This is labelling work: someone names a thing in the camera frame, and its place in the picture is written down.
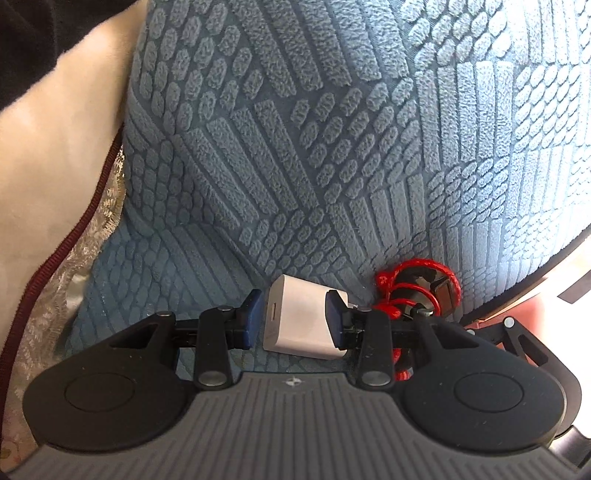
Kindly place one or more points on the pink open cardboard box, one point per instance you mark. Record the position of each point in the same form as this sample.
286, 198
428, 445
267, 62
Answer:
552, 284

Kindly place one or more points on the striped red white black blanket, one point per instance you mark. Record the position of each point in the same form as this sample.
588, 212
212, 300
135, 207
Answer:
65, 68

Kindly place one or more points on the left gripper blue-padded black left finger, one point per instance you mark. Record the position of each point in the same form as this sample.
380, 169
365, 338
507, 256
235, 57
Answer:
216, 332

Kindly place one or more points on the red black cable gadget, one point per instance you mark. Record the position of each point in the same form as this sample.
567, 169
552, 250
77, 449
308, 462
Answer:
417, 284

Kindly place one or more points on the white charger block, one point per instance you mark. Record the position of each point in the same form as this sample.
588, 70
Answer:
295, 320

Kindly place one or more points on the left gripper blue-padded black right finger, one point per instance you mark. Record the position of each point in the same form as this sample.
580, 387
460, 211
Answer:
373, 336

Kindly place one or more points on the blue textured chair cover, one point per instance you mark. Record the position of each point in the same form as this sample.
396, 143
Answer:
331, 140

